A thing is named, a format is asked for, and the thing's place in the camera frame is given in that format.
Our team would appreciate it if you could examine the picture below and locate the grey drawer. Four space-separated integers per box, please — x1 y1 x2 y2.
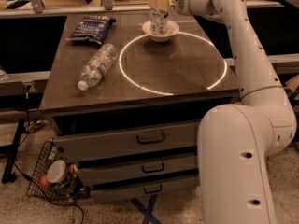
54 121 198 162
77 153 197 186
91 169 199 203

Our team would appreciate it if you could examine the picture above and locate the top grey drawer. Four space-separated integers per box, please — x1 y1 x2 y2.
54 121 198 162

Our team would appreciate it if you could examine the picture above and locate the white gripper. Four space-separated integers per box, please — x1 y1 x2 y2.
148 0 215 16

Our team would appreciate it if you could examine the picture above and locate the bottom grey drawer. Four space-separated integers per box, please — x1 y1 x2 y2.
91 169 199 203

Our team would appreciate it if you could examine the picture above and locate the blue chip bag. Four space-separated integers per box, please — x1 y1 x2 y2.
67 15 116 45

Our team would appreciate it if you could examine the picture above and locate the black left stand leg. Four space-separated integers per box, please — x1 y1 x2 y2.
0 119 25 184

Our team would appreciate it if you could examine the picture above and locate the grey drawer cabinet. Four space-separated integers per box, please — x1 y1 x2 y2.
39 9 244 204

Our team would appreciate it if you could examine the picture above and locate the white paper bowl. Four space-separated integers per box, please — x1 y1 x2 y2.
142 21 179 43

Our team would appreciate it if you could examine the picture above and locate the clear plastic bottle lying down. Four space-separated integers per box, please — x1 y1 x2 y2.
78 43 119 91

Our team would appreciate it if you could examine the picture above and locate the clear plastic bottle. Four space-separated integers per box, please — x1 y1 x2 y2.
150 9 168 35
78 43 119 91

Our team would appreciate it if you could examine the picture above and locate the orange ball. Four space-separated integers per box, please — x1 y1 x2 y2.
38 175 52 189

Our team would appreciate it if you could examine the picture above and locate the black wire basket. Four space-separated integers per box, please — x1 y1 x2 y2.
27 142 90 203

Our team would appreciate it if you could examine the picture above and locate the black power cable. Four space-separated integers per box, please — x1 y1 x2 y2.
12 161 86 224

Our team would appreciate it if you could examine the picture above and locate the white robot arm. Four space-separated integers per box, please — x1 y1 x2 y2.
149 0 297 224

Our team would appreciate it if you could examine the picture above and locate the middle grey drawer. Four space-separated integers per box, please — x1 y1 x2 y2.
77 153 197 186

